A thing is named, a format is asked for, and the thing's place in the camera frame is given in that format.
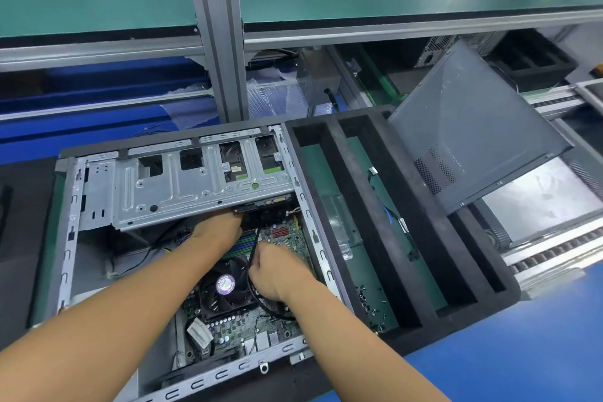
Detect person's right hand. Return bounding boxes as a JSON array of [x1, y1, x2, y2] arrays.
[[247, 241, 317, 304]]

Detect grey case side panel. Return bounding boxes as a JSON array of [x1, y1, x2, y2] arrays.
[[388, 39, 574, 214]]

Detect clear plastic bag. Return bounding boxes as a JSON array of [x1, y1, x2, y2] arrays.
[[247, 58, 317, 120]]

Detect person's left hand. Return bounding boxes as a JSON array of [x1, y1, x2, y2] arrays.
[[193, 210, 246, 252]]

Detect grey metal conveyor plate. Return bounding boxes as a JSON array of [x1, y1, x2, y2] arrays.
[[481, 156, 603, 247]]

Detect black CPU fan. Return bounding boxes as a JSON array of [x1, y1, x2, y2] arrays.
[[202, 258, 254, 315]]

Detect thick aluminium frame post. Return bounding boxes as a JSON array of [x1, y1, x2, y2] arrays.
[[183, 0, 251, 123]]

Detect blue plastic crate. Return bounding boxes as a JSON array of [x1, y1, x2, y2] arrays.
[[0, 58, 222, 165]]

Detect person's right forearm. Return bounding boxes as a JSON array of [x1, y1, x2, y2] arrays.
[[278, 274, 454, 402]]

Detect distant computer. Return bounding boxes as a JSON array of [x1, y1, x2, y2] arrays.
[[415, 34, 463, 67]]

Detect green motherboard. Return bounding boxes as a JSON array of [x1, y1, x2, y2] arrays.
[[174, 218, 317, 361]]

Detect aluminium conveyor frame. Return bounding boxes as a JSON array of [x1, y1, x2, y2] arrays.
[[504, 77, 603, 299]]

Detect black internal cable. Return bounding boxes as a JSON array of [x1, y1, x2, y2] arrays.
[[247, 293, 295, 321]]

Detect person's left forearm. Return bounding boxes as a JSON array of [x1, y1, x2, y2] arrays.
[[0, 227, 232, 402]]

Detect black divided foam tray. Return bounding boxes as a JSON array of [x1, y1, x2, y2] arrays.
[[285, 105, 521, 353]]

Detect dark grey computer case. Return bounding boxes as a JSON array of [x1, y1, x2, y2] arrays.
[[28, 119, 357, 402]]

